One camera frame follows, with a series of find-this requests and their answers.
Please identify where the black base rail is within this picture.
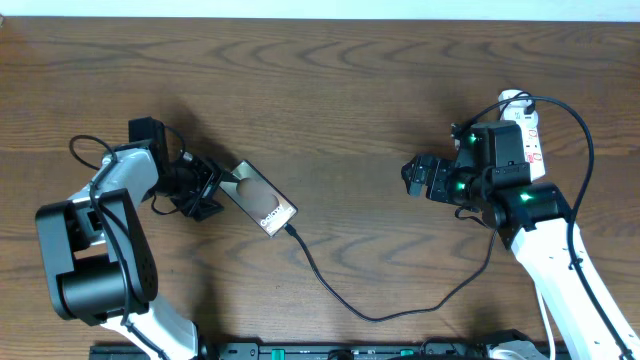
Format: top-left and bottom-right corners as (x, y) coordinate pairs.
(89, 341), (571, 360)

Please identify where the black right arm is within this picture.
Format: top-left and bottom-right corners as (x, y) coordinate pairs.
(401, 121), (639, 359)

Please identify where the white power strip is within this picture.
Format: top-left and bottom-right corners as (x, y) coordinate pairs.
(515, 121), (546, 181)

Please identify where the white USB charger adapter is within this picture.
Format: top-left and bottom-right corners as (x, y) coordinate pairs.
(498, 89), (539, 128)

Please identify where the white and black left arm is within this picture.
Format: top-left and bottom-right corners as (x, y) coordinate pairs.
(35, 137), (221, 359)

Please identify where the black USB charger cable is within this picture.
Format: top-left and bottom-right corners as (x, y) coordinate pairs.
(282, 90), (537, 323)

